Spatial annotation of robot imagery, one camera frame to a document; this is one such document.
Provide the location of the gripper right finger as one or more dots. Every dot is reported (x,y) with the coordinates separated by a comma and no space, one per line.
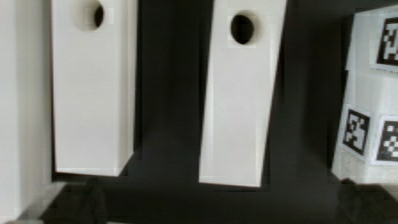
(367,204)

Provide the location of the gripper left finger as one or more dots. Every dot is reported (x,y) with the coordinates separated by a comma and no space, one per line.
(79,207)

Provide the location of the white chair seat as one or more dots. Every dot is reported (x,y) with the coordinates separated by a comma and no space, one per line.
(367,145)

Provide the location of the white chair back frame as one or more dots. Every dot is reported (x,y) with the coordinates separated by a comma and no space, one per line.
(93,44)

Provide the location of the white U-shaped obstacle fence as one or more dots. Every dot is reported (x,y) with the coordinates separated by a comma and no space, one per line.
(26,114)

